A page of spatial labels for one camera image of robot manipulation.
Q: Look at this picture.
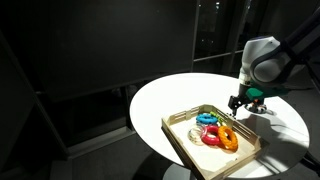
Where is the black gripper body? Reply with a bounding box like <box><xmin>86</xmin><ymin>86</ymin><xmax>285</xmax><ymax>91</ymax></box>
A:
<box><xmin>228</xmin><ymin>84</ymin><xmax>251</xmax><ymax>108</ymax></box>

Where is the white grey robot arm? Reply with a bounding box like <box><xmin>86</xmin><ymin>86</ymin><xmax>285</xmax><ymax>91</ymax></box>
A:
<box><xmin>228</xmin><ymin>9</ymin><xmax>320</xmax><ymax>116</ymax></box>

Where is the wooden slatted tray box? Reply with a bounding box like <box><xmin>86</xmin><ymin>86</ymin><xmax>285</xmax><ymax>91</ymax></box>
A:
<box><xmin>162</xmin><ymin>105</ymin><xmax>268</xmax><ymax>180</ymax></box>

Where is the green ring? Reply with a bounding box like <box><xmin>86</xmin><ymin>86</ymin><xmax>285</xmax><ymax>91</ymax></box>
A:
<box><xmin>209</xmin><ymin>111</ymin><xmax>228</xmax><ymax>126</ymax></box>

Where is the green camera mount bracket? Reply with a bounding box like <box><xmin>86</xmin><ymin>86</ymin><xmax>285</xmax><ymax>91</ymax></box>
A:
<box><xmin>245</xmin><ymin>86</ymin><xmax>289</xmax><ymax>101</ymax></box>

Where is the blue ring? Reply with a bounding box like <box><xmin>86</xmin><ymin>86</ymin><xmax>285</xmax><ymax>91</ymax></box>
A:
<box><xmin>195</xmin><ymin>113</ymin><xmax>219</xmax><ymax>125</ymax></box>

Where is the orange ring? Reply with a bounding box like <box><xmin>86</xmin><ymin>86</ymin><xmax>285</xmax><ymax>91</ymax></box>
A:
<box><xmin>217</xmin><ymin>125</ymin><xmax>239</xmax><ymax>151</ymax></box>

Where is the red ring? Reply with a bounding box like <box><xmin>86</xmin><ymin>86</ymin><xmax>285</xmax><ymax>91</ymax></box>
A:
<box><xmin>200</xmin><ymin>124</ymin><xmax>222</xmax><ymax>146</ymax></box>

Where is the clear transparent ring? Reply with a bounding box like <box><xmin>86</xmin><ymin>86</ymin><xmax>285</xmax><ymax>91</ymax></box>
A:
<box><xmin>187</xmin><ymin>125</ymin><xmax>205</xmax><ymax>147</ymax></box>

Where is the white table pedestal base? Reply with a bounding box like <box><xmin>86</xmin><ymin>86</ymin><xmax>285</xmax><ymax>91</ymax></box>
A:
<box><xmin>162</xmin><ymin>163</ymin><xmax>195</xmax><ymax>180</ymax></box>

